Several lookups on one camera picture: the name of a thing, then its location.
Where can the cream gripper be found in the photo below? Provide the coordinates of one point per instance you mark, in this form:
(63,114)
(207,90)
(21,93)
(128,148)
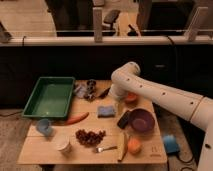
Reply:
(119,105)

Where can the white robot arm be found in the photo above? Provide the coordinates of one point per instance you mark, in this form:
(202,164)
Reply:
(195,108)

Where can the green plastic tray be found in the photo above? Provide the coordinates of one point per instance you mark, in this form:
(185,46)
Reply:
(51,98)

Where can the orange bowl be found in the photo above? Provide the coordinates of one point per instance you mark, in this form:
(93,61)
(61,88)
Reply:
(131,97)

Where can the purple bowl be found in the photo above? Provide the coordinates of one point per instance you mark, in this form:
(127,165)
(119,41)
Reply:
(141,120)

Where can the wooden table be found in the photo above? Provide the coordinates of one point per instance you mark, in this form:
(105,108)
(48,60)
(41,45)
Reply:
(39,150)

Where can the yellow banana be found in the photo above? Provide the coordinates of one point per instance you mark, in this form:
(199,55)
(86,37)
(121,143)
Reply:
(121,146)

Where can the orange fruit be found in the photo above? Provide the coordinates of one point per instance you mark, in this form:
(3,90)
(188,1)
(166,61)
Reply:
(134,145)

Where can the bunch of dark grapes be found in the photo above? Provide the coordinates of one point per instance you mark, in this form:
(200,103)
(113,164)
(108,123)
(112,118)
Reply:
(89,138)

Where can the orange carrot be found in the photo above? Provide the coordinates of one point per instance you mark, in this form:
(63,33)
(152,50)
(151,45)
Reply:
(76,119)

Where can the metal spoon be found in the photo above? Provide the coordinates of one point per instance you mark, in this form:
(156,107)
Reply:
(101,149)

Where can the white paper cup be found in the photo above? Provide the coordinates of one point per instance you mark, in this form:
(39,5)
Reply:
(61,143)

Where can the light blue cup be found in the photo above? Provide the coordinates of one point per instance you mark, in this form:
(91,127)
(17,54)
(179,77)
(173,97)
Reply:
(43,126)

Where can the black office chair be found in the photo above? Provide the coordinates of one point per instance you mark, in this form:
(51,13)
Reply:
(111,17)

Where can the white horizontal rail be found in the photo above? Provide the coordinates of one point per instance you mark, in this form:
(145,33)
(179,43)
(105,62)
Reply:
(107,41)

